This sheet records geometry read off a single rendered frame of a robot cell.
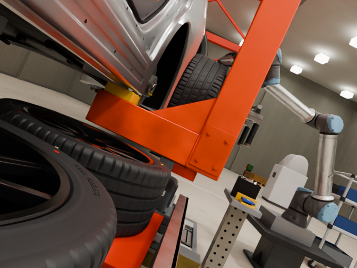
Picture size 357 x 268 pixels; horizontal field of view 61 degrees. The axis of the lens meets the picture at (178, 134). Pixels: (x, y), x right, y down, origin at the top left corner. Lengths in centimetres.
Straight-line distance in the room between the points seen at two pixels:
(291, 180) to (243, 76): 718
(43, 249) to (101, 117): 118
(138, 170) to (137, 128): 52
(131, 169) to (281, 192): 767
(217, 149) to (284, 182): 710
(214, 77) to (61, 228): 153
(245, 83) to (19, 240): 123
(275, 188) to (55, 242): 814
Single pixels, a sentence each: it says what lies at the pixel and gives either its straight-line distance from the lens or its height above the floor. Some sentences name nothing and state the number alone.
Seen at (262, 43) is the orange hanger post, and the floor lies 117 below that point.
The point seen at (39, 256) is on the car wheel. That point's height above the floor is 50.
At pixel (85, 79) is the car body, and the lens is 489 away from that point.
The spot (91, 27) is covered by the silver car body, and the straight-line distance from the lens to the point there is 87.
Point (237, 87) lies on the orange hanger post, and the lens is 141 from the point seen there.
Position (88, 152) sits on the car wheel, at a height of 50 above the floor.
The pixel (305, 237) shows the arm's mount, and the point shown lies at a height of 35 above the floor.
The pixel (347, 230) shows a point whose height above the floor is 48.
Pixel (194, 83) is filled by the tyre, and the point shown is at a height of 94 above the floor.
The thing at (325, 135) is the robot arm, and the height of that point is 105.
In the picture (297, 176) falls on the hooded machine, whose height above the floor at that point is 95.
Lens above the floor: 64
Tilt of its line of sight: level
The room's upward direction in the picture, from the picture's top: 25 degrees clockwise
